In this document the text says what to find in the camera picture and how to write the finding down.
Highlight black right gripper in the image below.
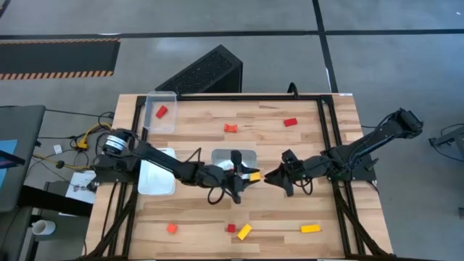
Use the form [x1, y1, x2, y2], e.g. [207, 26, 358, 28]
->
[264, 148, 309, 199]

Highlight black floor cables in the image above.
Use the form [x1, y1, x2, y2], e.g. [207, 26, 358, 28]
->
[36, 107, 115, 146]

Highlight black aluminium table frame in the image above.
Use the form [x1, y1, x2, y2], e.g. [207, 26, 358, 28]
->
[86, 93, 396, 261]

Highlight black hazard-striped floor mat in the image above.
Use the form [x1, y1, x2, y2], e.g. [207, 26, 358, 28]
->
[0, 38, 121, 80]

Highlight blue screen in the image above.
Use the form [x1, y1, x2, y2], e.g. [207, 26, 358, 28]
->
[0, 139, 18, 186]

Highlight dark stand base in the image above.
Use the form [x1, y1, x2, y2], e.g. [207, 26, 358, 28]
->
[428, 123, 464, 162]

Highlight white paper sheet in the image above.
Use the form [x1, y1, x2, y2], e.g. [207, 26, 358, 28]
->
[65, 170, 98, 204]

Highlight translucent square plastic bin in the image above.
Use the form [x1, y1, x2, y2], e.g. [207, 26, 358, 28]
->
[211, 148, 258, 172]

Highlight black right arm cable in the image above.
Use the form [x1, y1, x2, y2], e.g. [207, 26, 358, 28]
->
[293, 177, 315, 196]

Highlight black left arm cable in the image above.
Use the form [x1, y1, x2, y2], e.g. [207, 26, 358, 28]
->
[183, 146, 228, 206]

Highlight white plastic bin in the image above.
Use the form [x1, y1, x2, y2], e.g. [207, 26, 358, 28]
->
[137, 146, 178, 196]

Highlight yellow cable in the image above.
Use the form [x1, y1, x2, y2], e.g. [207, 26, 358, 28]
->
[32, 123, 112, 171]

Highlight grey side desk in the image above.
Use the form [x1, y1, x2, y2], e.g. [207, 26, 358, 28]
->
[0, 104, 46, 213]

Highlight black perforated case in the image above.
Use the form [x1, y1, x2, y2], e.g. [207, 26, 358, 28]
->
[154, 44, 244, 94]

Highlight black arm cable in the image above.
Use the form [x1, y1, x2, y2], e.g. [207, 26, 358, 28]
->
[183, 146, 228, 206]
[293, 177, 315, 196]

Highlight clear rectangular plastic bin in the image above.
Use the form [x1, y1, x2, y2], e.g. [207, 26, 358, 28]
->
[144, 91, 178, 134]

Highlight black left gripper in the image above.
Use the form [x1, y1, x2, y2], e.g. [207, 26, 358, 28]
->
[201, 149, 261, 204]

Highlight white cup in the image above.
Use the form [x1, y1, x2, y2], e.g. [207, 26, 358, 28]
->
[31, 220, 57, 236]

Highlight yellow cylinder block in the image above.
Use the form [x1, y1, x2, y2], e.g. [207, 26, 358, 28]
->
[236, 223, 253, 241]

